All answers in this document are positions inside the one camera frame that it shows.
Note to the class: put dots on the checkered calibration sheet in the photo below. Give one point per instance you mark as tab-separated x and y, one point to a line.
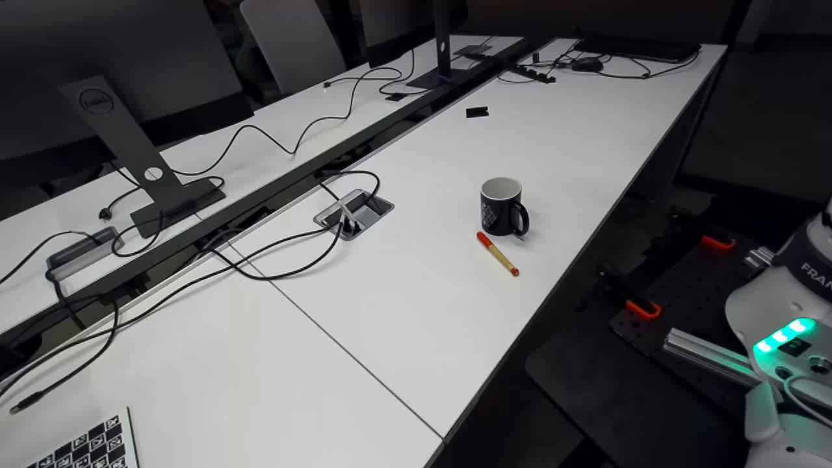
87	446

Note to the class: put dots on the black mug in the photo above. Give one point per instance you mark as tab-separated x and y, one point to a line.
503	210

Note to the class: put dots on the black monitor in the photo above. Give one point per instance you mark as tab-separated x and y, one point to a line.
105	41

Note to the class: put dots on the orange clamp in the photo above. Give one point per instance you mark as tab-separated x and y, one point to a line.
642	310
717	243

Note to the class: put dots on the grey flat device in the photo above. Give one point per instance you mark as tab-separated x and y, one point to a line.
471	49

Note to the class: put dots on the dark grey power strip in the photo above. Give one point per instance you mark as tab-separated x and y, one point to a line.
78	251

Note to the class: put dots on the aluminium rail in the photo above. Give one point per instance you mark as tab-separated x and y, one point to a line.
704	353

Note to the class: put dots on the small black mouse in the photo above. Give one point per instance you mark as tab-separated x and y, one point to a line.
588	62

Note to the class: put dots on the small black rectangular plate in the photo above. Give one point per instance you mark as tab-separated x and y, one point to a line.
475	109

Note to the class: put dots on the red and tan marker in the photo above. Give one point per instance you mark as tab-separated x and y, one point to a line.
497	252

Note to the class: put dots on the black adapter strip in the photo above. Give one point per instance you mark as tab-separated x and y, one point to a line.
530	72

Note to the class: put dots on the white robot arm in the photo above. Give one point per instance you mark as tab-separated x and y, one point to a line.
763	303

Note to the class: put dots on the grey office chair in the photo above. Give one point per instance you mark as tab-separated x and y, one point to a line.
288	39

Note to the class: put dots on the Dell monitor stand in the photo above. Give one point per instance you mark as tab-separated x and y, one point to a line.
111	121

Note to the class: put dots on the black monitor stand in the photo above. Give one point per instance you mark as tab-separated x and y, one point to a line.
442	35

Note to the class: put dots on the black desk divider channel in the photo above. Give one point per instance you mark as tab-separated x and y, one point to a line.
261	199

